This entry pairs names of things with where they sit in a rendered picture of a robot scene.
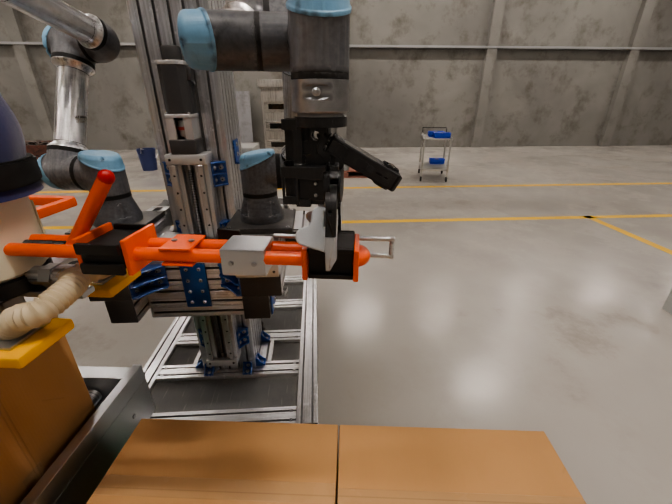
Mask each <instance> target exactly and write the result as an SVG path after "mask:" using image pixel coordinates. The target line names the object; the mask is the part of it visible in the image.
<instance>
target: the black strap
mask: <svg viewBox="0 0 672 504"><path fill-rule="evenodd" d="M41 178H42V173H41V170H40V167H39V165H38V162H37V159H36V156H35V155H33V154H31V153H27V156H25V157H23V158H20V159H17V160H13V161H8V162H2V163H0V192H5V191H9V190H13V189H18V188H21V187H25V186H28V185H31V184H34V183H36V182H38V181H39V180H40V179H41Z"/></svg>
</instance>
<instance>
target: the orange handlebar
mask: <svg viewBox="0 0 672 504"><path fill-rule="evenodd" d="M29 199H30V200H33V202H34V204H35V205H42V206H39V207H36V210H37V212H38V215H39V218H40V219H42V218H44V217H47V216H50V215H53V214H55V213H58V212H61V211H64V210H66V209H69V208H72V207H75V206H77V201H76V199H75V197H74V196H55V195H29ZM68 237H69V235H57V234H31V235H30V237H29V240H53V241H54V240H56V241H61V240H62V241H67V239H68ZM205 237H206V235H191V234H177V235H176V236H174V237H173V238H158V237H150V238H149V239H148V242H147V246H148V247H135V248H134V249H133V253H132V254H133V258H134V259H135V260H145V261H164V262H163V263H162V266H188V267H192V266H194V265H195V264H196V263H197V262H204V263H221V258H220V253H219V249H220V248H221V247H222V246H223V245H224V244H225V243H226V242H227V241H228V240H226V239H204V238H205ZM302 247H303V246H302V245H300V244H298V243H297V242H294V241H272V244H271V251H266V253H265V257H264V260H263V261H264V262H265V264H266V265H293V266H302V257H301V250H302ZM3 251H4V253H5V254H6V255H8V256H26V257H56V258H77V257H76V254H75V251H74V248H73V245H69V244H37V243H9V244H7V245H6V246H5V247H4V249H3ZM369 259H370V252H369V250H368V249H367V247H365V246H363V245H360V244H359V267H360V266H363V265H365V264H366V263H368V261H369Z"/></svg>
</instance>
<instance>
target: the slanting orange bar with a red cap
mask: <svg viewBox="0 0 672 504"><path fill-rule="evenodd" d="M114 182H115V175H114V173H113V172H112V171H110V170H107V169H104V170H100V171H99V172H98V173H97V177H96V179H95V181H94V184H93V186H92V188H91V190H90V192H89V194H88V196H87V199H86V201H85V203H84V205H83V207H82V209H81V211H80V214H79V216H78V218H77V220H76V222H75V224H74V226H73V229H72V231H71V233H70V235H69V237H68V239H67V242H66V244H69V245H72V242H71V239H73V238H76V237H78V236H80V235H82V234H84V233H86V232H88V231H90V229H91V227H92V225H93V223H94V221H95V219H96V217H97V215H98V213H99V211H100V209H101V207H102V205H103V203H104V201H105V199H106V197H107V195H108V192H109V190H110V188H111V186H112V184H113V183H114Z"/></svg>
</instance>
